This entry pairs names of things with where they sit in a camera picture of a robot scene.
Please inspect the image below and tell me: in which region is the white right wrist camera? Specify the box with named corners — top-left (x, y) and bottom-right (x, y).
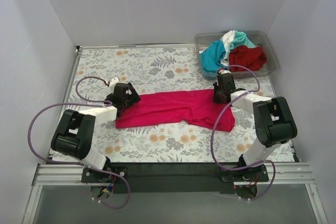
top-left (217, 68), bottom-right (232, 75)

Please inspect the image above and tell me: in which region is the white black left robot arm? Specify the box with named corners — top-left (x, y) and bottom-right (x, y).
top-left (51, 78), bottom-right (141, 182)

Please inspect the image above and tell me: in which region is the floral patterned table mat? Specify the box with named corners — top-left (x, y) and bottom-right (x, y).
top-left (51, 46), bottom-right (295, 163)

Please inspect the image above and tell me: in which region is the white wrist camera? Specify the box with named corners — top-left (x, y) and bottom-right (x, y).
top-left (217, 68), bottom-right (232, 75)
top-left (105, 77), bottom-right (120, 90)

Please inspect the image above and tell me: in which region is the pink t shirt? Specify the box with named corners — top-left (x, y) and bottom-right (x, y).
top-left (115, 89), bottom-right (225, 129)

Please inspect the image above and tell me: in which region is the clear plastic bin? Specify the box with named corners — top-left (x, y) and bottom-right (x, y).
top-left (194, 30), bottom-right (279, 80)

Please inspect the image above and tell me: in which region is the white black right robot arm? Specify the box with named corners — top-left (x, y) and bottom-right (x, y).
top-left (213, 70), bottom-right (297, 183)

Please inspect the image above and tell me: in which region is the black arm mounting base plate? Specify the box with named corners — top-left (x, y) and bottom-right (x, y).
top-left (81, 163), bottom-right (269, 194)

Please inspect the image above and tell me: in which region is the teal blue t shirt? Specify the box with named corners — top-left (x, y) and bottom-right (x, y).
top-left (200, 40), bottom-right (229, 73)

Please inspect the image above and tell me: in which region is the white and aqua t shirt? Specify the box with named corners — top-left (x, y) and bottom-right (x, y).
top-left (219, 30), bottom-right (256, 66)

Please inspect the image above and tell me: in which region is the dark red t shirt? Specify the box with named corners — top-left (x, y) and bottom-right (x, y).
top-left (229, 46), bottom-right (267, 72)

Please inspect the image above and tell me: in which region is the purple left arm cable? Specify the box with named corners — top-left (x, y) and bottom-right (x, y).
top-left (28, 76), bottom-right (131, 209)

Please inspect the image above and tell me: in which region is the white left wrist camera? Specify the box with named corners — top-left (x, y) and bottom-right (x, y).
top-left (105, 77), bottom-right (120, 90)

